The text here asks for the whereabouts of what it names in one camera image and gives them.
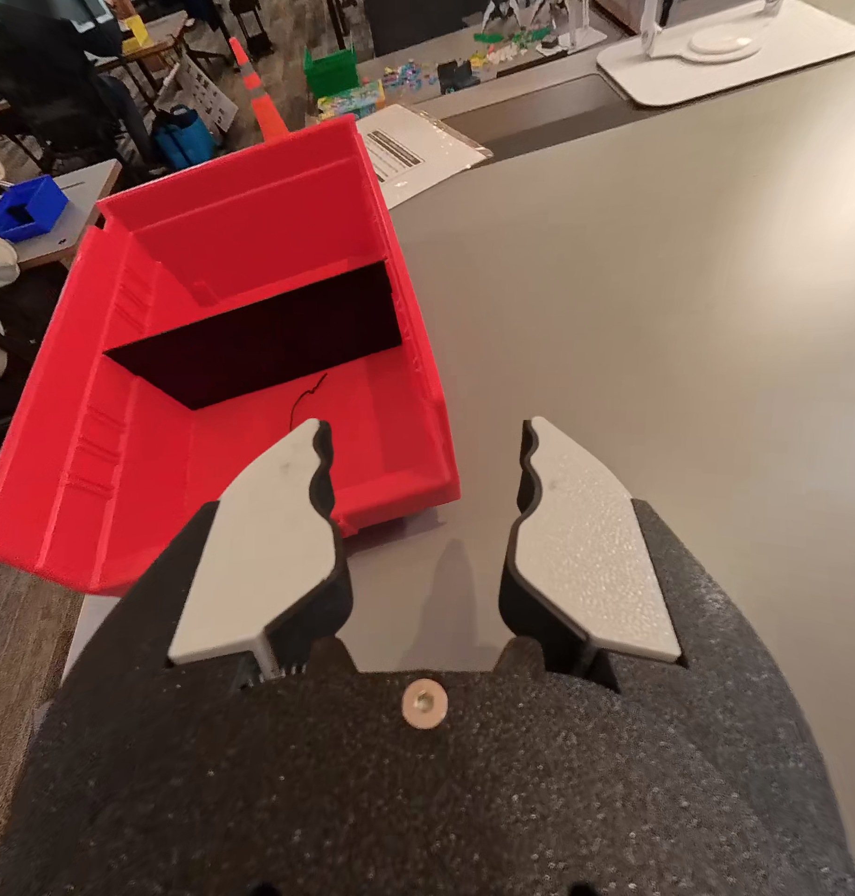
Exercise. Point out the red plastic bin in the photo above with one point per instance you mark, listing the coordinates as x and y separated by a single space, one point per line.
259 210

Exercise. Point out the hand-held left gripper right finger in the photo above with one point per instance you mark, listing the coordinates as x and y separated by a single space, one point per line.
588 553

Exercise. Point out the orange traffic cone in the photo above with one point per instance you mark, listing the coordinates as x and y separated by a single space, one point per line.
266 112

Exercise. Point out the green plastic bin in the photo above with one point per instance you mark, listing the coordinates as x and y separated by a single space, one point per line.
333 77

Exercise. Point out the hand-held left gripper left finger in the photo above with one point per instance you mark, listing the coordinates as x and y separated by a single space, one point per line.
259 546

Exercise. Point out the blue bag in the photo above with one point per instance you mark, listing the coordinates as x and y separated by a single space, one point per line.
186 140

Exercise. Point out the pile of colourful toy bricks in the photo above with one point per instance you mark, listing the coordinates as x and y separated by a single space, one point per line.
413 73

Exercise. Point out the white picture sign board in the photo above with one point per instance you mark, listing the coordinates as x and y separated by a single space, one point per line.
207 94

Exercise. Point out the yellow plastic bin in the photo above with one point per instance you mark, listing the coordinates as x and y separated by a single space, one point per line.
137 35

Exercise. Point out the laminated paper sheet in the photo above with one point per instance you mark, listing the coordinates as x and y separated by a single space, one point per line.
427 161

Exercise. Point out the blue plastic bin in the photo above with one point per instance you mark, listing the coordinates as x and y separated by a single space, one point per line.
42 199

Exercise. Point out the black office chair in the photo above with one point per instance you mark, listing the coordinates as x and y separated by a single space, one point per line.
42 77

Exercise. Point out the colourful toy brick box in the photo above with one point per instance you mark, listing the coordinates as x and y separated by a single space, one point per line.
350 101

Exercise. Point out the black bin divider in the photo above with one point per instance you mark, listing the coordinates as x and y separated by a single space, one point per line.
259 343

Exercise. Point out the white robot model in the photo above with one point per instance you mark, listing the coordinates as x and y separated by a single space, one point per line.
574 21

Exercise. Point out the grey side table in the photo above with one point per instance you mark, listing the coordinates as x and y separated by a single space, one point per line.
84 210

